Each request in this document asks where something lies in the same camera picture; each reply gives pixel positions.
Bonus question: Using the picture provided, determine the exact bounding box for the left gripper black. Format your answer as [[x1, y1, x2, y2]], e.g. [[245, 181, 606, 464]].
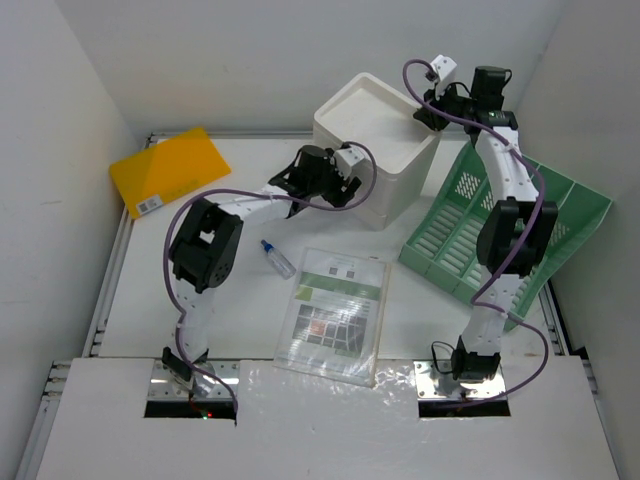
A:
[[308, 151, 359, 210]]

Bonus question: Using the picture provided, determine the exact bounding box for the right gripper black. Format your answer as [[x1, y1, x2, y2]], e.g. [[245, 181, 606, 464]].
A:
[[413, 80, 474, 133]]

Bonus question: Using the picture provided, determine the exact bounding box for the clear spray bottle blue cap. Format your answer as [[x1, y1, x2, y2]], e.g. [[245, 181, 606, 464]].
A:
[[261, 240, 296, 280]]

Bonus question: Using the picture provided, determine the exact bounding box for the white three-drawer cabinet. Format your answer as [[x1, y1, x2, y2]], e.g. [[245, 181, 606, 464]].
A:
[[313, 72, 440, 230]]

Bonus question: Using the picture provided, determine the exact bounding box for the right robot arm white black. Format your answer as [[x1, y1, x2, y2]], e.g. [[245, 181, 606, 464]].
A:
[[414, 55, 558, 382]]

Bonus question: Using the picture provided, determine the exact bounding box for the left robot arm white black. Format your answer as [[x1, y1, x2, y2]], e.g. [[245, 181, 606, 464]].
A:
[[162, 142, 377, 384]]

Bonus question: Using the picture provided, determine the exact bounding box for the green file organizer tray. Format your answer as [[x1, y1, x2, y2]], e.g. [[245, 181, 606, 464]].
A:
[[397, 142, 614, 332]]

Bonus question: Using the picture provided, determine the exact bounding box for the clear document folder with paper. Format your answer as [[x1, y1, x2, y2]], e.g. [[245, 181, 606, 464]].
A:
[[273, 248, 391, 388]]

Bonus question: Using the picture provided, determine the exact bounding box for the yellow plastic folder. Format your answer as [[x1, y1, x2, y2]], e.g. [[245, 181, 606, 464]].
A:
[[109, 127, 231, 219]]

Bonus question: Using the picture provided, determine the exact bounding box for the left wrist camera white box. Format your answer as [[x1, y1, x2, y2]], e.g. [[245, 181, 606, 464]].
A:
[[332, 145, 367, 179]]

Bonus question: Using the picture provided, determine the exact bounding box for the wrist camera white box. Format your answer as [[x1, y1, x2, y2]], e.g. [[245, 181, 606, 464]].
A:
[[426, 54, 457, 99], [332, 145, 367, 179]]

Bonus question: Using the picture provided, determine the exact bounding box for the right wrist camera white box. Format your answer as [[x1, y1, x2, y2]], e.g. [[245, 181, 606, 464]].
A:
[[426, 54, 457, 99]]

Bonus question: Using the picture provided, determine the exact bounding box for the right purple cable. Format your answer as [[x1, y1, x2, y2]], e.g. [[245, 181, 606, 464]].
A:
[[402, 58, 550, 406]]

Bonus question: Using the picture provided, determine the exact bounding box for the purple cable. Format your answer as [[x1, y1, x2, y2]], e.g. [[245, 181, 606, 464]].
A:
[[162, 141, 379, 416], [402, 58, 550, 406]]

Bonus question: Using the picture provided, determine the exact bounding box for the black thin cable at base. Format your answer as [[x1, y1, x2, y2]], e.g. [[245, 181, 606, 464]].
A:
[[430, 341, 457, 381]]

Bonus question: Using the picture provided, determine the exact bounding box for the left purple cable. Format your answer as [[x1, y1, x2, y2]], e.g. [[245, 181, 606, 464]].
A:
[[162, 141, 379, 416]]

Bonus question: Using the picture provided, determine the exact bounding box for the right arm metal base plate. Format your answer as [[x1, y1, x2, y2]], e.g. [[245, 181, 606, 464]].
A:
[[414, 360, 506, 402]]

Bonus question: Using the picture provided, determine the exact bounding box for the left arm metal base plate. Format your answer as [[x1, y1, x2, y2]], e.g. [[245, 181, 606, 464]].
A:
[[147, 360, 240, 401]]

